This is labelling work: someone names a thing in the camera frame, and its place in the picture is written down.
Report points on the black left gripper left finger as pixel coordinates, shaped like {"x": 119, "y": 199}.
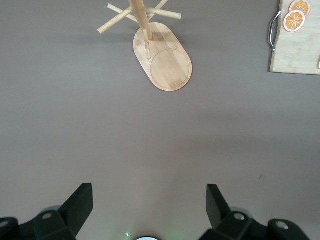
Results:
{"x": 75, "y": 212}

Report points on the orange slice toy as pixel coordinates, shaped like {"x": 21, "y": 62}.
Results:
{"x": 294, "y": 22}
{"x": 301, "y": 5}

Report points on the wooden mug tree rack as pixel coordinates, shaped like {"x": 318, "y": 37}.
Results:
{"x": 170, "y": 67}

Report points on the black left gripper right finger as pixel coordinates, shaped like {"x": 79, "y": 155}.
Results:
{"x": 220, "y": 215}

